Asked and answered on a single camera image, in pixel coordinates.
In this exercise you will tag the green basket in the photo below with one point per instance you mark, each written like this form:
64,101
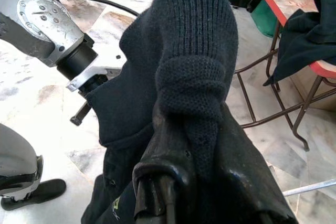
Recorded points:
265,19

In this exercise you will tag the black robot foot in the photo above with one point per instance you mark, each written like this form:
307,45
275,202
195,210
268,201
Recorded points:
47,190

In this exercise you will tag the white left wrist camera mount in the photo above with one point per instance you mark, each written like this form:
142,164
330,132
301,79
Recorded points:
89,75

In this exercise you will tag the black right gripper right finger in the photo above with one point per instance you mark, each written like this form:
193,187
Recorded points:
241,182

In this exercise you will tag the light wooden cabinet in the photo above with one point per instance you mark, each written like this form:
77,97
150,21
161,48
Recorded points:
325,95

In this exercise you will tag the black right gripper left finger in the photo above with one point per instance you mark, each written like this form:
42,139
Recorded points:
197,37

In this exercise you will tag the silver metal clothes rack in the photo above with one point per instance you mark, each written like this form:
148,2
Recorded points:
315,186

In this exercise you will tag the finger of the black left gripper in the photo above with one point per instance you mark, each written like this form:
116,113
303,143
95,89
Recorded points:
80,115

